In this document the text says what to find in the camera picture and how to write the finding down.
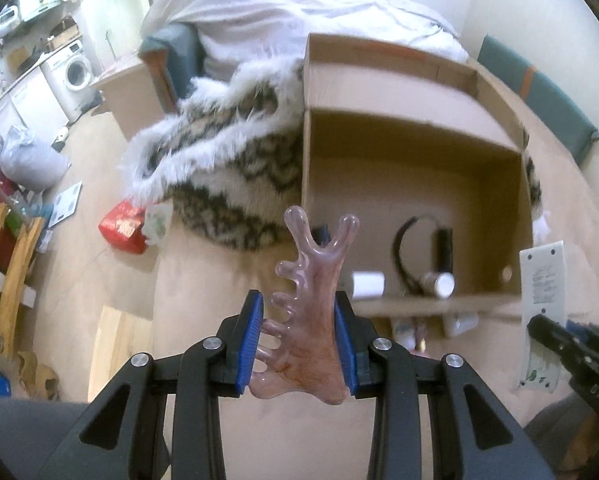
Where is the white remote control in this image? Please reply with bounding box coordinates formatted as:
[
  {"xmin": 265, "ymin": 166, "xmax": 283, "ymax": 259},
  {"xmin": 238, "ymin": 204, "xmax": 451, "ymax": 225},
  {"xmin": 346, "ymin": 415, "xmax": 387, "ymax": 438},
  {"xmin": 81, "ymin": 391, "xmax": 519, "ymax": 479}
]
[{"xmin": 517, "ymin": 240, "xmax": 566, "ymax": 393}]

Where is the white bottle red label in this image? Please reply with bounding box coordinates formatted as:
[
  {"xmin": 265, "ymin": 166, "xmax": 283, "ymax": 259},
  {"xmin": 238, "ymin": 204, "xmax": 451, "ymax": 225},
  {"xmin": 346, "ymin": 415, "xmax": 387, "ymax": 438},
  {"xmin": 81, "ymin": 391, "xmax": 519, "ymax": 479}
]
[{"xmin": 441, "ymin": 312, "xmax": 479, "ymax": 338}]

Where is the white round cap bottle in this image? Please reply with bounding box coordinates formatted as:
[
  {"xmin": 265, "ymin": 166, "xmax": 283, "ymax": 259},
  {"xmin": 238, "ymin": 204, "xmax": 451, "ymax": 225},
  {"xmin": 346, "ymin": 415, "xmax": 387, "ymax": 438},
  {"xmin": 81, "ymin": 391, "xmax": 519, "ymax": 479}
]
[{"xmin": 419, "ymin": 272, "xmax": 456, "ymax": 299}]

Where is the black cable device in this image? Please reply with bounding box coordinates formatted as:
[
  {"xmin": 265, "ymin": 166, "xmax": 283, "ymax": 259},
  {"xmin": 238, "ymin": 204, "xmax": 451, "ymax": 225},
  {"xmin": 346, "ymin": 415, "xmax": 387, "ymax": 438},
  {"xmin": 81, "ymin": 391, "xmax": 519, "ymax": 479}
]
[{"xmin": 391, "ymin": 214, "xmax": 455, "ymax": 297}]

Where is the white pill bottle blue label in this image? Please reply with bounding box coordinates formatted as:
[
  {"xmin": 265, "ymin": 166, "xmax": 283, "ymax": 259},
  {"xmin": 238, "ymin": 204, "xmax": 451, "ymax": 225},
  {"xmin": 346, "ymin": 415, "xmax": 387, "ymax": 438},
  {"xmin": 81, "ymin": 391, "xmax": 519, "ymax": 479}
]
[{"xmin": 391, "ymin": 318, "xmax": 418, "ymax": 351}]

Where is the black lighter with red print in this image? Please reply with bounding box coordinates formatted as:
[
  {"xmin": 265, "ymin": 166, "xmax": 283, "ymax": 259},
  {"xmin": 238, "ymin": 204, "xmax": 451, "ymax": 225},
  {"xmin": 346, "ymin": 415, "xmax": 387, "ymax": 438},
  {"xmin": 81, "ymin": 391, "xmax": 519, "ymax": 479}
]
[{"xmin": 311, "ymin": 224, "xmax": 331, "ymax": 247}]

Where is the pink patterned lip balm tube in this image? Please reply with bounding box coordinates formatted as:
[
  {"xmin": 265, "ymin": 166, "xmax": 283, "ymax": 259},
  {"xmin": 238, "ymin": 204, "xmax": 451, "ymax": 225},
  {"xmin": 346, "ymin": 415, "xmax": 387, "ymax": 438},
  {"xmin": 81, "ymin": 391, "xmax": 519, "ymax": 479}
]
[{"xmin": 415, "ymin": 321, "xmax": 427, "ymax": 356}]

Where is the grey chair seat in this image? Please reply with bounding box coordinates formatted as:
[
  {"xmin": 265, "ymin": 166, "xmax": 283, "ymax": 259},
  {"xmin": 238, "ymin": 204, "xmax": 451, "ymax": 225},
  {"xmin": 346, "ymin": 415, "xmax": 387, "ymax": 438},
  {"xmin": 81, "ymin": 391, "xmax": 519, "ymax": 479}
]
[{"xmin": 0, "ymin": 398, "xmax": 87, "ymax": 479}]

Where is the red package on floor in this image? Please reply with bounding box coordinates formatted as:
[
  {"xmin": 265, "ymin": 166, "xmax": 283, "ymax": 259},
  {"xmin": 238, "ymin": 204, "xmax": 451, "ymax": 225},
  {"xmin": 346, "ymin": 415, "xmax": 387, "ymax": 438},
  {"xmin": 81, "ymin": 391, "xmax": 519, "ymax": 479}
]
[{"xmin": 98, "ymin": 200, "xmax": 147, "ymax": 255}]

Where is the brown cardboard box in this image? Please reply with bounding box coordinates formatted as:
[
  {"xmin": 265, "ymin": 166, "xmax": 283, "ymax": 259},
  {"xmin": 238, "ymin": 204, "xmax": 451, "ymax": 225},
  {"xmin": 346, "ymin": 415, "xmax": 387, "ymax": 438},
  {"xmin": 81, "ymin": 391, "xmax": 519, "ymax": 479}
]
[{"xmin": 301, "ymin": 34, "xmax": 533, "ymax": 318}]

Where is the teal cushion orange stripe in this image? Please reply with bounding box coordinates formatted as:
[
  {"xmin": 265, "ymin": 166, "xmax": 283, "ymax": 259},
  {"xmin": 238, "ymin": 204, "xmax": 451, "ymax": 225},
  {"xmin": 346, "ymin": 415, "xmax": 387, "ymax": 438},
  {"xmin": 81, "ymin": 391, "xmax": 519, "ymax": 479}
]
[{"xmin": 477, "ymin": 35, "xmax": 599, "ymax": 166}]

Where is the leopard print fluffy blanket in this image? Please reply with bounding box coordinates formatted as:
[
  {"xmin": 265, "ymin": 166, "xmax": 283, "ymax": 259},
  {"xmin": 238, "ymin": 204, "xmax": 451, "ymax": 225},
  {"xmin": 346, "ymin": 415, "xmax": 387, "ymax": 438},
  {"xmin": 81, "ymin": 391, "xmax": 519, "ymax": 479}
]
[{"xmin": 121, "ymin": 56, "xmax": 305, "ymax": 252}]

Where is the grey plastic bag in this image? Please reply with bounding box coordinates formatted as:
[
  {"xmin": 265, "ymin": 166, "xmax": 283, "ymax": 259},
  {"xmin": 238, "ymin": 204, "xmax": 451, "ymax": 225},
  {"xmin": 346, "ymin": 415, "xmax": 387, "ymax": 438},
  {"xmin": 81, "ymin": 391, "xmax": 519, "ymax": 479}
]
[{"xmin": 0, "ymin": 126, "xmax": 71, "ymax": 193}]

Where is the white washing machine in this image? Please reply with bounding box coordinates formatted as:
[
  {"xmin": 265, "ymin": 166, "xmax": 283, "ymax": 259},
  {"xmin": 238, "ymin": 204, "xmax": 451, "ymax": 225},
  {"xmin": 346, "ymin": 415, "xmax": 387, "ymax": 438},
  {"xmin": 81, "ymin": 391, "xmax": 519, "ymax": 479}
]
[{"xmin": 42, "ymin": 39, "xmax": 96, "ymax": 124}]

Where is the white striped bedding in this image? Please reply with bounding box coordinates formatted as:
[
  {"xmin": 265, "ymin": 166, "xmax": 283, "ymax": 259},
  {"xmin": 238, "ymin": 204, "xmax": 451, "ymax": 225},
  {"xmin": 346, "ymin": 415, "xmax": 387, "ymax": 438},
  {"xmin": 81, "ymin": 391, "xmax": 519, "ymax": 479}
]
[{"xmin": 141, "ymin": 0, "xmax": 469, "ymax": 81}]

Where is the wooden rocking frame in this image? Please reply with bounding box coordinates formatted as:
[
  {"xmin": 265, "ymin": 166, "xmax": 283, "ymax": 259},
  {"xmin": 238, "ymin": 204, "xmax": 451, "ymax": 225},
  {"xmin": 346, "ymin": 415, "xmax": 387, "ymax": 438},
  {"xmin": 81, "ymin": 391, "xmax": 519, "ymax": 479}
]
[{"xmin": 0, "ymin": 204, "xmax": 44, "ymax": 359}]

